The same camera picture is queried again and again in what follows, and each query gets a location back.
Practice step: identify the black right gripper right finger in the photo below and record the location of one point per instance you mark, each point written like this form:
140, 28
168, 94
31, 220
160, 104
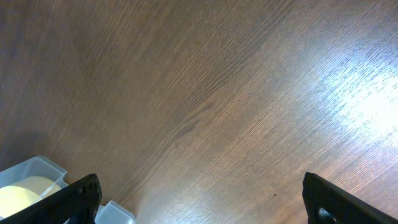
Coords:
327, 203

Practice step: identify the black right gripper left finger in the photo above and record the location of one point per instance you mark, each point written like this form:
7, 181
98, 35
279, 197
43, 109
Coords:
77, 203

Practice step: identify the beige plate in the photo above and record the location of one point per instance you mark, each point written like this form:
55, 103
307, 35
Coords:
24, 193

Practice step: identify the clear plastic storage bin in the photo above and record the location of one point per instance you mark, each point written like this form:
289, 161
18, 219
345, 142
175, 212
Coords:
111, 213

